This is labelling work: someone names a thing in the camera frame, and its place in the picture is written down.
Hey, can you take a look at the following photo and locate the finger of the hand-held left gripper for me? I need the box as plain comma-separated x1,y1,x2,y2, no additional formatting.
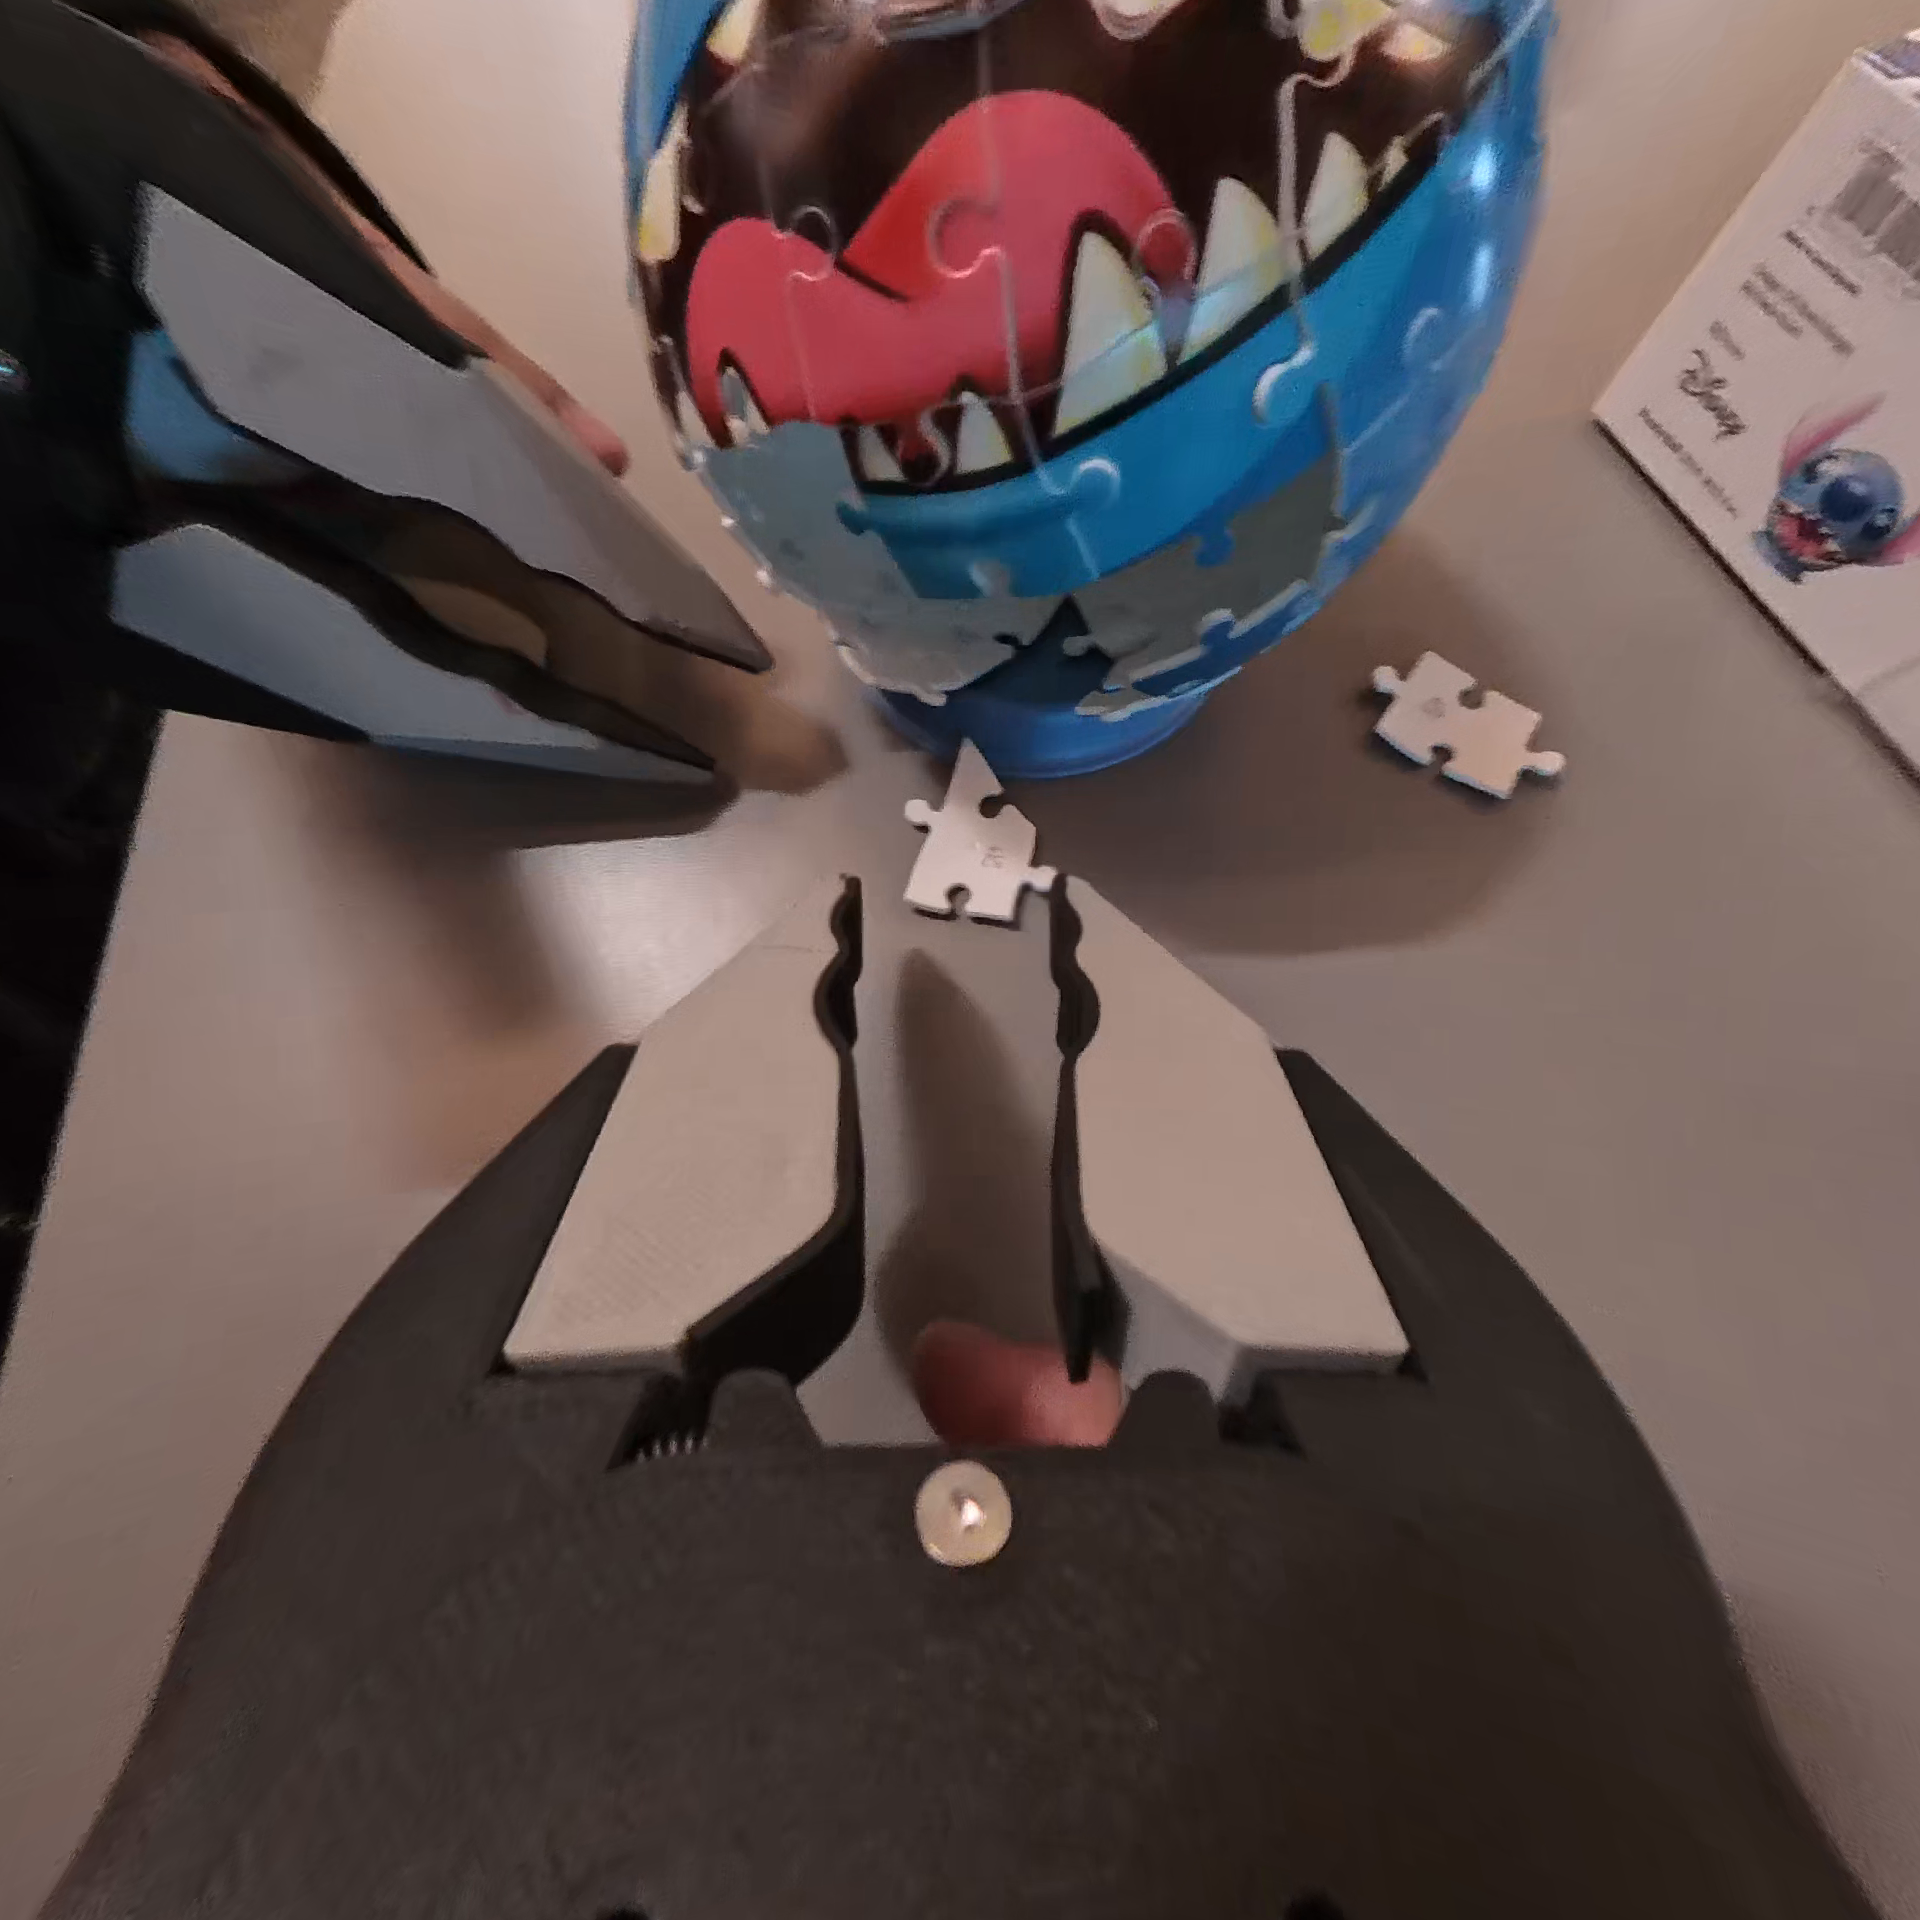
132,188,776,674
110,522,724,789

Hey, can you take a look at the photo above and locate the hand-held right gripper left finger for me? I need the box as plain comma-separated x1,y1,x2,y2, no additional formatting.
502,874,869,1389

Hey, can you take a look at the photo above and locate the white puzzle piece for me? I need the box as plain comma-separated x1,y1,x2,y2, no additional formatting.
903,738,1057,924
1367,649,1565,797

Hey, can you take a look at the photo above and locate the printed cardboard puzzle box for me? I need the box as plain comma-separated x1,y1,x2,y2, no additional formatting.
1592,45,1920,758

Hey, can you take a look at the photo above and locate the blue cartoon puzzle ball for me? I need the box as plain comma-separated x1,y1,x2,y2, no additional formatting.
622,0,1555,784

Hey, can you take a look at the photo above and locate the person's left hand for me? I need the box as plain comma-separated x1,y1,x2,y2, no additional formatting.
432,277,635,480

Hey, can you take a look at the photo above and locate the person's right hand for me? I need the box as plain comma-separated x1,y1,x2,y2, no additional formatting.
911,1317,1126,1450

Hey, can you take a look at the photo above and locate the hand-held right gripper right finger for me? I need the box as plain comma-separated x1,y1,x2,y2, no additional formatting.
1047,874,1413,1403

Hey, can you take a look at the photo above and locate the person's black clothed torso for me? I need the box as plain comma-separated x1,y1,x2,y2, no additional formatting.
0,450,160,1321

